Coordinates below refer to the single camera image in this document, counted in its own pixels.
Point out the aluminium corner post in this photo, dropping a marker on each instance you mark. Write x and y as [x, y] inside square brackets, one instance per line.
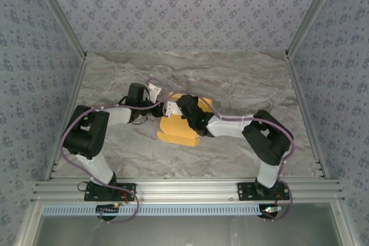
[314, 12]
[57, 12]

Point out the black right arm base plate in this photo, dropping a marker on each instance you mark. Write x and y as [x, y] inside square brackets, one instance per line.
[245, 191]

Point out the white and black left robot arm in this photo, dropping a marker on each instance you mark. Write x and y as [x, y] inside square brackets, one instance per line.
[86, 139]

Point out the aluminium side rail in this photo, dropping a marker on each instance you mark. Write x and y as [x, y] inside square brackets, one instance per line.
[305, 113]
[69, 113]

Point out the small black controller board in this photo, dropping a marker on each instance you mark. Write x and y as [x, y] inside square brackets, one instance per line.
[269, 211]
[105, 210]

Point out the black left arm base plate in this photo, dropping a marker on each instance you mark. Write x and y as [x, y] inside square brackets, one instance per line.
[95, 197]

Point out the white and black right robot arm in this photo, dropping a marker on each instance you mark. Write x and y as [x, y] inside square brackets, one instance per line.
[268, 142]

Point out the long aluminium mounting rail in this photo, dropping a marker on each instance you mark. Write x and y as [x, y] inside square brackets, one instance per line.
[184, 188]

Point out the yellow paper box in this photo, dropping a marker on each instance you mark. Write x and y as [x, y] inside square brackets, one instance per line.
[176, 130]

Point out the grey metal sheet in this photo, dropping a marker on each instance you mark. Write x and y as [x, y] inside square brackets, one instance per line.
[184, 231]

